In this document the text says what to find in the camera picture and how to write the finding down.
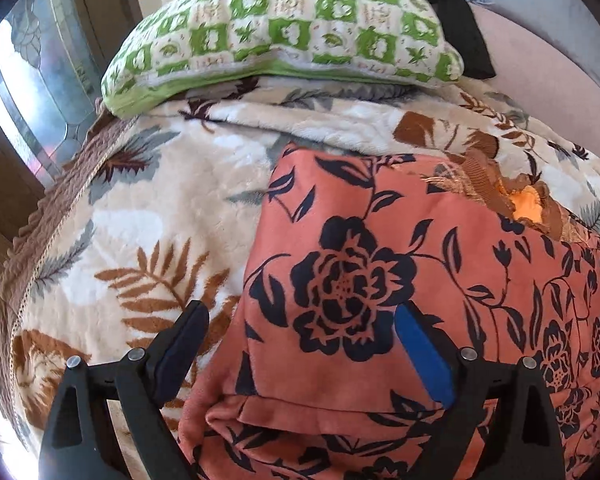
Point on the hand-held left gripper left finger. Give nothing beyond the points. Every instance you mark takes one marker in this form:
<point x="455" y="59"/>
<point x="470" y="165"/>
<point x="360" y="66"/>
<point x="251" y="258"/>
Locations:
<point x="177" y="355"/>

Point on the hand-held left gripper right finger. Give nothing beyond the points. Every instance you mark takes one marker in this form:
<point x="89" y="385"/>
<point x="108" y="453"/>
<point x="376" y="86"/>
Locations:
<point x="427" y="355"/>

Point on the orange floral garment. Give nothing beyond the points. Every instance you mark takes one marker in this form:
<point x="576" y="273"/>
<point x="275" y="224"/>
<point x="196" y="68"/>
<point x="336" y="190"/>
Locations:
<point x="340" y="240"/>

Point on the cream leaf print blanket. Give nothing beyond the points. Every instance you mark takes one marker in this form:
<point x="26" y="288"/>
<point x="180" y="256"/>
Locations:
<point x="180" y="200"/>

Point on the brown quilted bedspread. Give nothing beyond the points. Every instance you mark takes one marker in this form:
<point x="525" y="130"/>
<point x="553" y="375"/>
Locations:
<point x="55" y="195"/>

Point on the pink bolster cushion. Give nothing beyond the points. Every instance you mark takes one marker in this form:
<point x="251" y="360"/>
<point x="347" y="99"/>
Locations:
<point x="545" y="65"/>

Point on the patterned glass window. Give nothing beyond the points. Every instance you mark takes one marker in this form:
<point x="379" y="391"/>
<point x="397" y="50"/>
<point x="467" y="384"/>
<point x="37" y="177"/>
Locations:
<point x="35" y="65"/>

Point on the black cloth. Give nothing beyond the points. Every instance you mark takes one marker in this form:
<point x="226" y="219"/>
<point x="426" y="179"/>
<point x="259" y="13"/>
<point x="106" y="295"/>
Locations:
<point x="462" y="25"/>

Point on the green checkered pillow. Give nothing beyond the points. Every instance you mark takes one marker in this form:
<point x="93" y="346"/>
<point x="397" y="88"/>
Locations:
<point x="280" y="15"/>

